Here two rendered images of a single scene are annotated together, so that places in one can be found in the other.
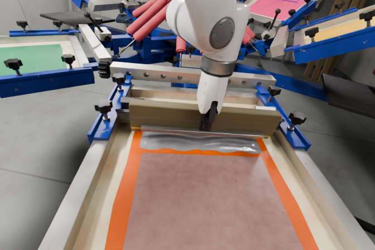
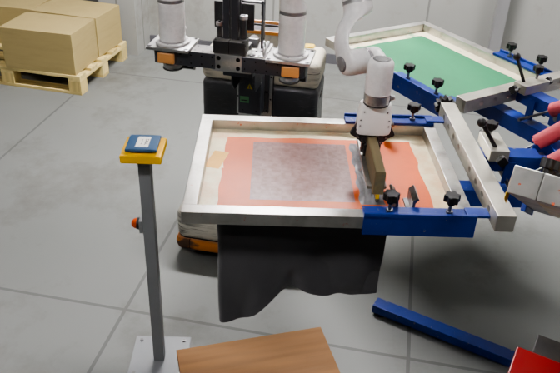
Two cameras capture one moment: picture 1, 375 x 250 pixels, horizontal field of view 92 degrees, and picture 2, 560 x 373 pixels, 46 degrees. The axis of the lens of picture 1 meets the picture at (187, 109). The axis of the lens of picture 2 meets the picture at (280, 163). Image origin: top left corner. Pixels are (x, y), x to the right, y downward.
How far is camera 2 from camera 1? 193 cm
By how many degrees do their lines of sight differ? 77
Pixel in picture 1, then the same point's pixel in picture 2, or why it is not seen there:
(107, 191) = (311, 135)
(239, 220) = (295, 179)
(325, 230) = not seen: hidden behind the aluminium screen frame
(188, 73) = (462, 146)
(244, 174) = (332, 188)
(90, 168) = (320, 121)
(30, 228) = not seen: hidden behind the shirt
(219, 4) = (337, 50)
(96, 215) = (296, 134)
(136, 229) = (289, 146)
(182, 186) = (317, 160)
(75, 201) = (298, 120)
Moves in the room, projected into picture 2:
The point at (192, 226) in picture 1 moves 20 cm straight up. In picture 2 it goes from (290, 162) to (293, 104)
